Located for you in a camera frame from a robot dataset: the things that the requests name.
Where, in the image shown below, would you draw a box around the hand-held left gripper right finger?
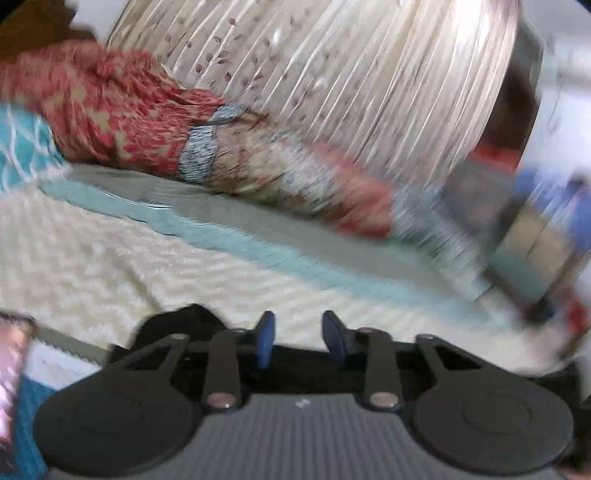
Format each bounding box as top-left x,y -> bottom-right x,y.
321,311 -> 498,412

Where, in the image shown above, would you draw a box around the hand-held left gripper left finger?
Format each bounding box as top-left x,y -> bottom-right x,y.
106,311 -> 277,414

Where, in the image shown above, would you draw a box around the black pants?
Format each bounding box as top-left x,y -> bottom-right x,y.
108,303 -> 583,402

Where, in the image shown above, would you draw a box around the patterned bed sheet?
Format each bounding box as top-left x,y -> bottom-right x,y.
0,164 -> 573,480

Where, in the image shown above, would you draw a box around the blurred colourful object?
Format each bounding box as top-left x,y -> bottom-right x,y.
480,168 -> 591,324

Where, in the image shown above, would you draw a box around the black smartphone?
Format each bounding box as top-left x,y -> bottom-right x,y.
0,313 -> 37,459

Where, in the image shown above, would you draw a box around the white pleated floral curtain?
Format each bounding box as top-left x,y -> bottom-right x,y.
106,0 -> 519,185

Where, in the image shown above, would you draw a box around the red floral quilt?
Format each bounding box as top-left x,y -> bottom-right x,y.
0,41 -> 490,296

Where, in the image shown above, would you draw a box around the teal wavy patterned blanket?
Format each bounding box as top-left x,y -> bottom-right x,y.
0,104 -> 71,195

